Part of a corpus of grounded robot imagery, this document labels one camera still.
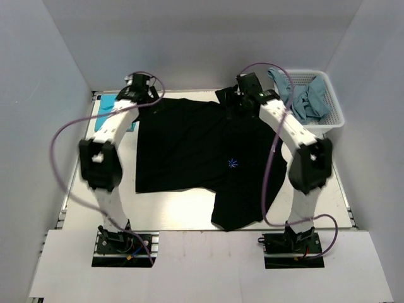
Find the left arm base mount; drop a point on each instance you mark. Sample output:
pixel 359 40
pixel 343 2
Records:
pixel 126 252

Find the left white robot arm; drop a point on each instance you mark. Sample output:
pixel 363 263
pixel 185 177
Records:
pixel 99 161

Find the crumpled grey-blue t-shirt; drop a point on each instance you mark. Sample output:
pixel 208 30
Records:
pixel 307 102

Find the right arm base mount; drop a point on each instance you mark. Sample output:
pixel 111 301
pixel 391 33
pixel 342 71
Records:
pixel 279 253

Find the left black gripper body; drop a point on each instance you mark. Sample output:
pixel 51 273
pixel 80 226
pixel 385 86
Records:
pixel 154 95

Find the black t-shirt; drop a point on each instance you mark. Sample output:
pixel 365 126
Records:
pixel 192 144

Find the white plastic basket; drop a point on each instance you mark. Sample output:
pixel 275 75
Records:
pixel 335 118

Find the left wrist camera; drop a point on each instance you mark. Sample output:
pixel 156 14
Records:
pixel 137 83

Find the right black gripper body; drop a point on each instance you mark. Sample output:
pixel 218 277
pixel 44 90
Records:
pixel 237 98

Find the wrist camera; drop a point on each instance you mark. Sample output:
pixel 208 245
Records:
pixel 249 84
pixel 137 83

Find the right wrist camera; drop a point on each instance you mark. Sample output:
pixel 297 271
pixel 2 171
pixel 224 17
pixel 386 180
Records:
pixel 249 84

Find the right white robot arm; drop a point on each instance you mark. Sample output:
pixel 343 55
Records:
pixel 311 158

